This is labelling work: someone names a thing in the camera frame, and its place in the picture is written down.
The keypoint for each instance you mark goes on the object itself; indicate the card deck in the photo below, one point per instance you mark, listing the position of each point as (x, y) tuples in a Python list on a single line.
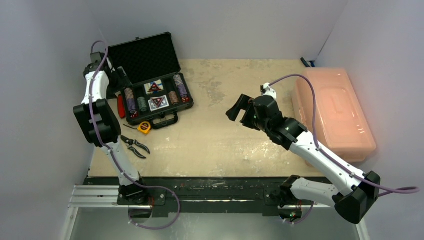
[(153, 87), (157, 103)]

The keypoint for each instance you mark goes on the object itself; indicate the black pliers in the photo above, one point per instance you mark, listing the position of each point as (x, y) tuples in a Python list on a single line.
[(133, 144)]

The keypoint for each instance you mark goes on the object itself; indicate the black poker set case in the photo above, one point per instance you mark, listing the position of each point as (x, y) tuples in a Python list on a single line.
[(146, 60)]

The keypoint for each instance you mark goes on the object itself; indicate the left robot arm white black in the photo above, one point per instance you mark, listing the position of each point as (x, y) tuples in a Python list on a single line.
[(101, 128)]

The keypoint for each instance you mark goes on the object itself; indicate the grey poker chip stack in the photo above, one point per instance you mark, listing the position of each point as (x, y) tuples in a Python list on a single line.
[(142, 103)]

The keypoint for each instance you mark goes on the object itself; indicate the yellow tape measure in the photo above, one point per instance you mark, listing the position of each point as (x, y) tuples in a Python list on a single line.
[(144, 127)]

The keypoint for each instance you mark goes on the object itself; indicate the card deck lower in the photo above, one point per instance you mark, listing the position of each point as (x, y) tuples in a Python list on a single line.
[(157, 103)]

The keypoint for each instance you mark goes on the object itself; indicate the blue clamp at wall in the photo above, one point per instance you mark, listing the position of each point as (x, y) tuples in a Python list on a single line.
[(307, 64)]

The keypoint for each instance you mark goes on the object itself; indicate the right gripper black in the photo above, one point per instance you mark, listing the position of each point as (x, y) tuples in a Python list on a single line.
[(247, 111)]

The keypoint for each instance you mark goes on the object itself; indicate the pink translucent plastic storage box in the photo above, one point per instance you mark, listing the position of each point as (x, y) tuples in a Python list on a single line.
[(331, 101)]

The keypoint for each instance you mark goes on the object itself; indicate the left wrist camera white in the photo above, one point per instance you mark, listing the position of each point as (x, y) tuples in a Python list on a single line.
[(96, 57)]

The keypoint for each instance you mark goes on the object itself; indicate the pink chip stack in case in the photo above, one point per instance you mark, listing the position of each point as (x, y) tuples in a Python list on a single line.
[(130, 100)]

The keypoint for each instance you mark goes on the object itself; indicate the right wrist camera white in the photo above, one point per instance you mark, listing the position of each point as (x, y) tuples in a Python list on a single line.
[(267, 90)]

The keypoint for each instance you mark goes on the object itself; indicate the red black handled tool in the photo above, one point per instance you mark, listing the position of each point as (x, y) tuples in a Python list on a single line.
[(121, 106)]

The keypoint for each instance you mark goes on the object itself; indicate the card deck upper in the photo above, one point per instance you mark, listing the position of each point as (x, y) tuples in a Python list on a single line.
[(153, 87)]

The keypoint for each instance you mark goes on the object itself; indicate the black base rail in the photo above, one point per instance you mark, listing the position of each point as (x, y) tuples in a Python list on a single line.
[(201, 195)]

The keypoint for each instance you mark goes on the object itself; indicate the blue orange chip stack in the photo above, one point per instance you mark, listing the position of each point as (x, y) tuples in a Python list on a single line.
[(178, 80)]

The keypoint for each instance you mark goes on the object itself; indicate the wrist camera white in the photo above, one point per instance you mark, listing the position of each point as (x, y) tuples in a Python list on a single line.
[(267, 90), (96, 57)]

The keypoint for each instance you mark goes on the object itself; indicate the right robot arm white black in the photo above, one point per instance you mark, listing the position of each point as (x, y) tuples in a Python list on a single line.
[(350, 191)]

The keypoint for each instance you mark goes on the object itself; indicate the brown poker chip stack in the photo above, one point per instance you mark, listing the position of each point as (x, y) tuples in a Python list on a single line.
[(174, 100)]

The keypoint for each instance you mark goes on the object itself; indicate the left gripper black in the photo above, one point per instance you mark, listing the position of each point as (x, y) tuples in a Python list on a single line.
[(123, 82)]

